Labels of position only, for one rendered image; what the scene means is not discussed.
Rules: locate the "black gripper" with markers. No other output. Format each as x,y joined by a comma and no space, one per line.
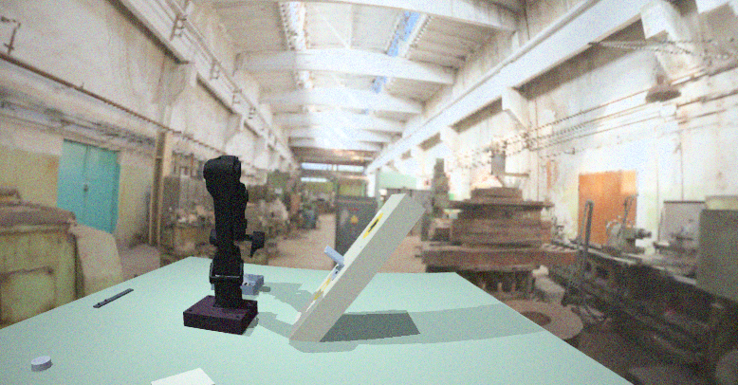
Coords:
239,234

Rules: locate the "dark grey flat bar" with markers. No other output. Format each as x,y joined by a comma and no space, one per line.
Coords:
112,298

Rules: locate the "light blue square tray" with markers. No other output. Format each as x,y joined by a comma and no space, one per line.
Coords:
255,282

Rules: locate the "white flat rectangular pad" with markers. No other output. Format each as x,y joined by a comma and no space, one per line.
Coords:
193,377

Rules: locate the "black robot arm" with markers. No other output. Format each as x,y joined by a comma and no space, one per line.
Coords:
230,198

